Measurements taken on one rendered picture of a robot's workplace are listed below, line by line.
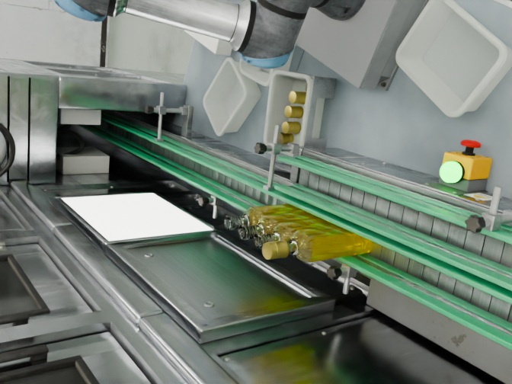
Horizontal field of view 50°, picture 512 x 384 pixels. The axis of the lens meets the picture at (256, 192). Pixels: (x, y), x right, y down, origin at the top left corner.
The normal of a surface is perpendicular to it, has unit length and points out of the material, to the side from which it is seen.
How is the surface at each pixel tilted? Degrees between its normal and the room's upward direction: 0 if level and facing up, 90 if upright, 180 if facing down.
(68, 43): 90
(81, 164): 90
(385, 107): 0
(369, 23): 0
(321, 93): 90
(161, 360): 90
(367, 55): 0
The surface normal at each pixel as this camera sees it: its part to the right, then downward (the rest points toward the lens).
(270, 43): 0.14, 0.60
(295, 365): 0.13, -0.96
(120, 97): 0.58, 0.26
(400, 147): -0.80, 0.05
